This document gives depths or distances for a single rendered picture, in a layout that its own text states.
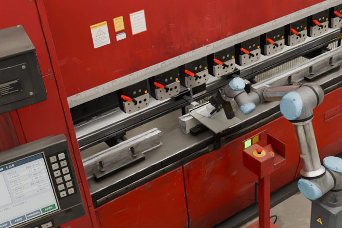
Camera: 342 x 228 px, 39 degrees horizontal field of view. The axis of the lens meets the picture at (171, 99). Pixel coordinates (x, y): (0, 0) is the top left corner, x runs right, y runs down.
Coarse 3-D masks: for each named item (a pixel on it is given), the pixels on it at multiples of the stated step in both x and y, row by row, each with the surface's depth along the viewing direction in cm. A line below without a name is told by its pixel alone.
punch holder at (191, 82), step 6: (198, 60) 269; (204, 60) 272; (180, 66) 271; (186, 66) 266; (192, 66) 269; (198, 66) 271; (204, 66) 274; (180, 72) 273; (192, 72) 270; (198, 72) 273; (204, 72) 275; (180, 78) 277; (186, 78) 270; (192, 78) 272; (198, 78) 274; (204, 78) 277; (186, 84) 272; (192, 84) 274; (198, 84) 276
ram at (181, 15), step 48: (48, 0) 209; (96, 0) 222; (144, 0) 235; (192, 0) 251; (240, 0) 270; (288, 0) 291; (96, 48) 231; (144, 48) 246; (192, 48) 264; (96, 96) 242
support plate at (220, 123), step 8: (192, 112) 285; (224, 112) 281; (200, 120) 277; (208, 120) 276; (216, 120) 275; (224, 120) 274; (232, 120) 273; (240, 120) 273; (216, 128) 268; (224, 128) 267
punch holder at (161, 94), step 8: (168, 72) 261; (176, 72) 264; (152, 80) 261; (160, 80) 260; (168, 80) 263; (152, 88) 266; (160, 88) 262; (176, 88) 268; (152, 96) 270; (160, 96) 264; (168, 96) 267
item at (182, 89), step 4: (180, 84) 309; (180, 88) 305; (184, 88) 304; (180, 92) 301; (184, 92) 302; (188, 92) 303; (176, 96) 299; (180, 96) 301; (184, 96) 301; (176, 100) 300; (188, 100) 296; (192, 100) 296; (192, 104) 292; (196, 104) 291
